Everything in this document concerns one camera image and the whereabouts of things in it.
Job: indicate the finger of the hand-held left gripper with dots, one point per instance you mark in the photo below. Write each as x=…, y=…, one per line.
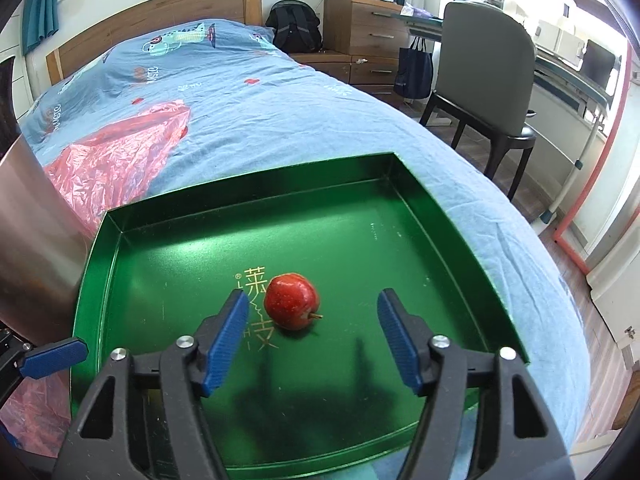
x=52, y=355

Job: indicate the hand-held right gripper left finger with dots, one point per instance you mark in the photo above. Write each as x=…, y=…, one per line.
x=227, y=345

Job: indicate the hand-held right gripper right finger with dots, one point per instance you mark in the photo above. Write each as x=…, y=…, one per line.
x=397, y=340

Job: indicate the red apple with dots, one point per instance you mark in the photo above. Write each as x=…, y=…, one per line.
x=291, y=301

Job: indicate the green metal tray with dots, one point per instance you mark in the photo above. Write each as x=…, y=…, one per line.
x=325, y=240

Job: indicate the stainless steel container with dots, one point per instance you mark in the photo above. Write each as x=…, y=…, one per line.
x=35, y=240

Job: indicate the red plastic bag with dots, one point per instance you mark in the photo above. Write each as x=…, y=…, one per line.
x=115, y=155

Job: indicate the black glossy jug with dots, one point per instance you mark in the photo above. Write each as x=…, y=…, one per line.
x=7, y=95

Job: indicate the navy tote bag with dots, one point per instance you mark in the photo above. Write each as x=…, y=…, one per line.
x=414, y=72

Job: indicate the low wooden nightstand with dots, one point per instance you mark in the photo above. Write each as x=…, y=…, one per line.
x=370, y=72

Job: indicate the grey chair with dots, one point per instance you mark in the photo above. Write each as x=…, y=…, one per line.
x=480, y=70

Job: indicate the glass top desk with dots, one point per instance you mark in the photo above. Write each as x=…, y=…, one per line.
x=565, y=80

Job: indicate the tall wooden dresser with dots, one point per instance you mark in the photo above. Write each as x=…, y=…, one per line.
x=360, y=25

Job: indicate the black backpack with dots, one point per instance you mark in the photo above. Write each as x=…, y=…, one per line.
x=295, y=27

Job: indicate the wooden headboard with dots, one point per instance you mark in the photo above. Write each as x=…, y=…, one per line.
x=150, y=15

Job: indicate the black monitor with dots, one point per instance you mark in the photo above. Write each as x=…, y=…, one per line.
x=597, y=65

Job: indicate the cream box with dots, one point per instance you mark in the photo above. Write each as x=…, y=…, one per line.
x=557, y=37

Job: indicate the red metal frame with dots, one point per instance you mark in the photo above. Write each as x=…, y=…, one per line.
x=615, y=125

